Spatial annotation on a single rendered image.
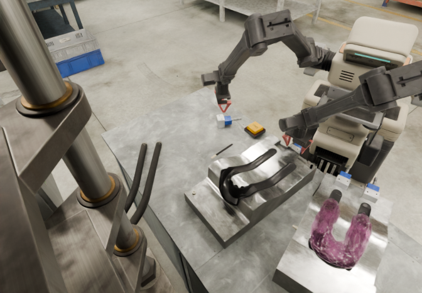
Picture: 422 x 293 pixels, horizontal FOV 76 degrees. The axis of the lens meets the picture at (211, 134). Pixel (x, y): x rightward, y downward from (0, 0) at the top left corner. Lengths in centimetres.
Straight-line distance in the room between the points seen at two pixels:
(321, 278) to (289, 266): 9
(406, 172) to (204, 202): 197
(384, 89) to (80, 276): 78
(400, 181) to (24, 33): 254
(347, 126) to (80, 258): 123
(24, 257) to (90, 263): 27
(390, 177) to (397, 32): 160
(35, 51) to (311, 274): 88
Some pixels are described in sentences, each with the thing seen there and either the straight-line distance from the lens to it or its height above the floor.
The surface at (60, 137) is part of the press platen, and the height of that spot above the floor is 152.
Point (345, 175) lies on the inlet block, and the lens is 127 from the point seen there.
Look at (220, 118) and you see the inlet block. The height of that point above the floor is 85.
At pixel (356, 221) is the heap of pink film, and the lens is 110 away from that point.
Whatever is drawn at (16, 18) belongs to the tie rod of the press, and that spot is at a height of 167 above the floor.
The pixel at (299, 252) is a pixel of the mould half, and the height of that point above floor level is 91.
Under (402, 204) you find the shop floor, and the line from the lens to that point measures 248.
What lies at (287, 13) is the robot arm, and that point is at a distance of 89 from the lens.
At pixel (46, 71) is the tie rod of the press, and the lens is 45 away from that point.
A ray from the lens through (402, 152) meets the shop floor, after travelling 288.
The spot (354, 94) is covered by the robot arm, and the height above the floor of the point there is 132.
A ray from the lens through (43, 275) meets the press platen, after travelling 30.
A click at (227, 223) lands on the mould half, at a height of 86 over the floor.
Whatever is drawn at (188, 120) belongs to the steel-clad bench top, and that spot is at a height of 80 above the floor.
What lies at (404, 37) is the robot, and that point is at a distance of 120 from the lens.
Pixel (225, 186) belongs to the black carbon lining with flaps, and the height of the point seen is 88.
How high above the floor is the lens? 179
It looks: 44 degrees down
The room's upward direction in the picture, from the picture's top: 2 degrees counter-clockwise
